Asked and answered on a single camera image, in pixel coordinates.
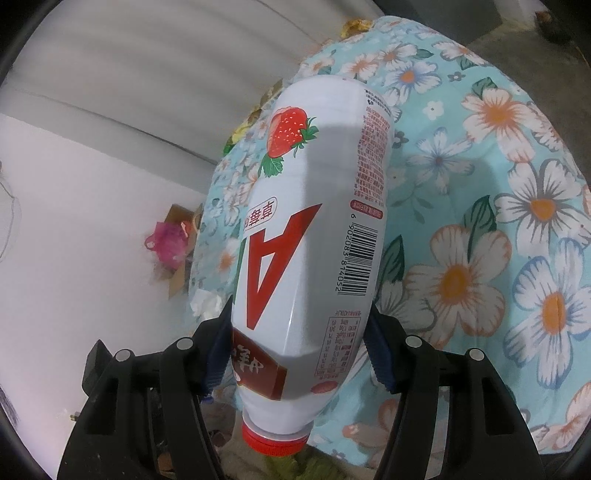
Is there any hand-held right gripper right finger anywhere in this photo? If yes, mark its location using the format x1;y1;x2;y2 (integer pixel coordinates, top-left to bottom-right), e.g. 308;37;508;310
362;308;543;480

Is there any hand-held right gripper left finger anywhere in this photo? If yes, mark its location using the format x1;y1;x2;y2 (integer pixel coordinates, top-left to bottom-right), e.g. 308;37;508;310
58;298;234;480

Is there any white strawberry drink bottle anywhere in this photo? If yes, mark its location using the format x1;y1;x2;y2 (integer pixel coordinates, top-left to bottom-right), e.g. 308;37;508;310
229;76;395;455

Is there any white tissue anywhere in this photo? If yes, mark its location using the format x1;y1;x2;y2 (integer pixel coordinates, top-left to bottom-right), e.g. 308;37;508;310
189;290;225;319

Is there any cardboard box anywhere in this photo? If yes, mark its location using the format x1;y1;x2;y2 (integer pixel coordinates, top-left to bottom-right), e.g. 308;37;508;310
154;203;204;301

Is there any pink plastic bag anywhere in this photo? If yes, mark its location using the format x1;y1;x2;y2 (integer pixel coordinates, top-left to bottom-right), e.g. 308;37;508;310
145;220;190;271

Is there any floral light blue blanket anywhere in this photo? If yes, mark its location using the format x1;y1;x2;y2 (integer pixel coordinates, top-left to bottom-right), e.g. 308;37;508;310
189;16;591;467

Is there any grey curtain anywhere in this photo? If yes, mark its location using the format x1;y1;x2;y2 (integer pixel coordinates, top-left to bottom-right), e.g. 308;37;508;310
14;0;370;162

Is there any grey cabinet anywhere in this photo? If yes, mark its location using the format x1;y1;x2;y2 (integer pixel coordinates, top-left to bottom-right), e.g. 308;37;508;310
455;0;525;35

